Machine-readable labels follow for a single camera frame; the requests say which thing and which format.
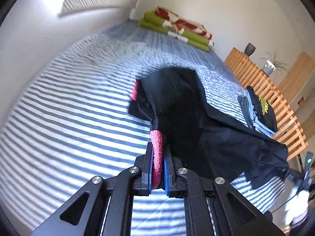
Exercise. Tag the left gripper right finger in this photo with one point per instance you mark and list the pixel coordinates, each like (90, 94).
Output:
(213, 207)

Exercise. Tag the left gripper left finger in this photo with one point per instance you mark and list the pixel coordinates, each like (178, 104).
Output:
(103, 206)

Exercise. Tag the black shorts pink waistband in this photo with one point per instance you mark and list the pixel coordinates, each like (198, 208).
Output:
(208, 141)

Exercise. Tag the blue white striped bedspread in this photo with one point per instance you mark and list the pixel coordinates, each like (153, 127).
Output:
(72, 122)

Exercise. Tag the light blue folded garment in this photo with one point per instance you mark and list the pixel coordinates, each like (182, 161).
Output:
(258, 113)

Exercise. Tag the black stand green light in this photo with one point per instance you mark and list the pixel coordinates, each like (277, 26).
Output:
(301, 180)

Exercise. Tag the dark grey folded garment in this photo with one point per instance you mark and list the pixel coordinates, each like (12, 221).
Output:
(244, 105)

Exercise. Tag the wooden slatted bench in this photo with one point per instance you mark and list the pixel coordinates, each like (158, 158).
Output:
(290, 131)

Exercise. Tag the black shirt yellow print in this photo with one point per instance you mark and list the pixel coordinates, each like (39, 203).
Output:
(261, 113)

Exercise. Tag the wooden cabinet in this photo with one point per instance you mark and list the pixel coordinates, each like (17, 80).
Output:
(298, 88)

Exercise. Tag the potted plant white pot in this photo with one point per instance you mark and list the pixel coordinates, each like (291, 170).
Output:
(273, 64)

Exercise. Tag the dark ceramic vase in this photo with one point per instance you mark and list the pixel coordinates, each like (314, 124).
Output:
(249, 49)

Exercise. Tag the green red floral pillow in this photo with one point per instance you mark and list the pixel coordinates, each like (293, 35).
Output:
(167, 22)

